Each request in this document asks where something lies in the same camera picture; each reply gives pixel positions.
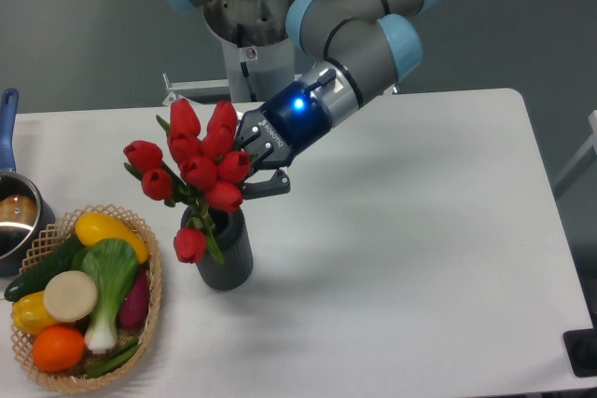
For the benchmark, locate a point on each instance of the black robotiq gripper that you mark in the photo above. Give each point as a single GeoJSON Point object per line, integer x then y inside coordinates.
{"type": "Point", "coordinates": [277, 131]}

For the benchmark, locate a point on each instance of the red tulip bouquet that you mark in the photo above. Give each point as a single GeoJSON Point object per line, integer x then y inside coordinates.
{"type": "Point", "coordinates": [210, 169]}

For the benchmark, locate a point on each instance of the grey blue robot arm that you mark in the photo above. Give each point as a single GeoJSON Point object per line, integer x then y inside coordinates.
{"type": "Point", "coordinates": [308, 65]}

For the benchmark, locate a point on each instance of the dark grey ribbed vase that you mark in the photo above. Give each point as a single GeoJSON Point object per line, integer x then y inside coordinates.
{"type": "Point", "coordinates": [231, 237]}

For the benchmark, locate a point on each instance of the green bok choy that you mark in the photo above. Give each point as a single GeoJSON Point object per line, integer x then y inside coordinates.
{"type": "Point", "coordinates": [112, 264]}

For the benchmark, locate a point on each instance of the purple sweet potato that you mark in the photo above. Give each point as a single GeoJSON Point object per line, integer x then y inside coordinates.
{"type": "Point", "coordinates": [133, 312]}

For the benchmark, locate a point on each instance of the woven wicker basket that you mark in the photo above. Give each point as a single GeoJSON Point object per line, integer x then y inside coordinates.
{"type": "Point", "coordinates": [75, 380]}

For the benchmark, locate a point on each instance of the dark green cucumber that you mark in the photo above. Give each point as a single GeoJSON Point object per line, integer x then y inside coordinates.
{"type": "Point", "coordinates": [37, 277]}

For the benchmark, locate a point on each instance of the green bean pods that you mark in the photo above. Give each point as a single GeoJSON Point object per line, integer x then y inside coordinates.
{"type": "Point", "coordinates": [114, 361]}

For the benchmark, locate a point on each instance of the orange fruit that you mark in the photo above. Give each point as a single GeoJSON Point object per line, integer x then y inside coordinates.
{"type": "Point", "coordinates": [58, 348]}

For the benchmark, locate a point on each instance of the black device at edge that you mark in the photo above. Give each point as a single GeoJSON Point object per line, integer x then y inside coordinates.
{"type": "Point", "coordinates": [581, 351]}

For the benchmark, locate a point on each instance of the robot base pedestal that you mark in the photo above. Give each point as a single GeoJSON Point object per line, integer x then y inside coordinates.
{"type": "Point", "coordinates": [258, 55]}

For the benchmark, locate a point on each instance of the white metal mounting frame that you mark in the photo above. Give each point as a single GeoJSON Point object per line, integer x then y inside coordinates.
{"type": "Point", "coordinates": [200, 88]}

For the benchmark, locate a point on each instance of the blue handled saucepan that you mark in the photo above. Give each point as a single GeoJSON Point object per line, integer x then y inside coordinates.
{"type": "Point", "coordinates": [24, 213]}

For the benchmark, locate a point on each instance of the white frame at right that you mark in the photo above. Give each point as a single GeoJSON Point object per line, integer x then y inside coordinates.
{"type": "Point", "coordinates": [578, 163]}

